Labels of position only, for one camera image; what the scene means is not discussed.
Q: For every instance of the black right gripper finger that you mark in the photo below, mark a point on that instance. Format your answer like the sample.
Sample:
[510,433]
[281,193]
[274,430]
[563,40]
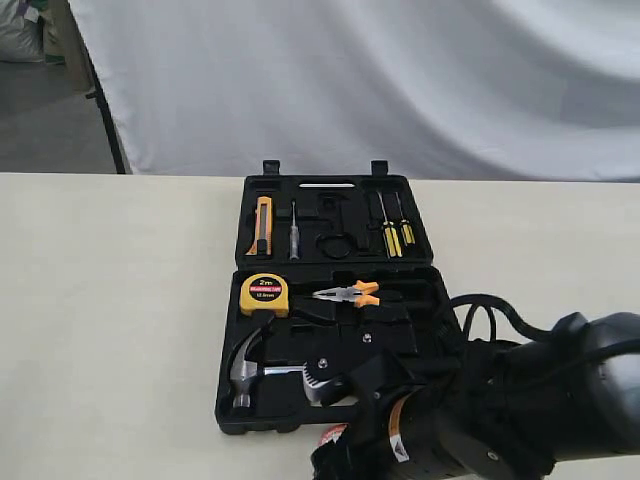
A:
[334,460]

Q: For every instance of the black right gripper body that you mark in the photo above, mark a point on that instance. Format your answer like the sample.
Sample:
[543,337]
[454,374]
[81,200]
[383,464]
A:
[417,426]

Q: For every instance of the black electrical tape roll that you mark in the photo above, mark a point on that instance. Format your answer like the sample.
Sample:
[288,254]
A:
[332,434]

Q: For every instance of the claw hammer black grip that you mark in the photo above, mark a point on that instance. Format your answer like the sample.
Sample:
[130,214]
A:
[244,372]

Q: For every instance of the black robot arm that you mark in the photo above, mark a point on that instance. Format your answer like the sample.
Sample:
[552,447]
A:
[575,391]

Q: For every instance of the black plastic tool case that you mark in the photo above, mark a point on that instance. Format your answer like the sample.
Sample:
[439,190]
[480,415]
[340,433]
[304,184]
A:
[334,278]

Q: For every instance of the yellow tape measure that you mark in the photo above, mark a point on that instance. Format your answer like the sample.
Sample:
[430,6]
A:
[265,291]

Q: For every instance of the orange utility knife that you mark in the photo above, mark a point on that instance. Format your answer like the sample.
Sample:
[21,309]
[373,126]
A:
[262,242]

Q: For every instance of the white backdrop curtain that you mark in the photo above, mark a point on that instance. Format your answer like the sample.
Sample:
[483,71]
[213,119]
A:
[534,90]

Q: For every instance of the black backdrop stand pole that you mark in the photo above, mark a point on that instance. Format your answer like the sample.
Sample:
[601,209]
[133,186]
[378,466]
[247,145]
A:
[98,95]

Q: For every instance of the green white bag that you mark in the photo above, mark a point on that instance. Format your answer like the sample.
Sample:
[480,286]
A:
[52,48]

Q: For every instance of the grey woven sack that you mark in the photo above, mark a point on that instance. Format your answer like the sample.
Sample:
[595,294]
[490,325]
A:
[21,32]

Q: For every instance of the orange handled pliers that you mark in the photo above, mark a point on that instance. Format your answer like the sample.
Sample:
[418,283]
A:
[360,294]

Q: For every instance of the clear handle tester screwdriver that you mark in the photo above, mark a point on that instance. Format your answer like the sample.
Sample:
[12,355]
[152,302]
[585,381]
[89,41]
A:
[294,235]

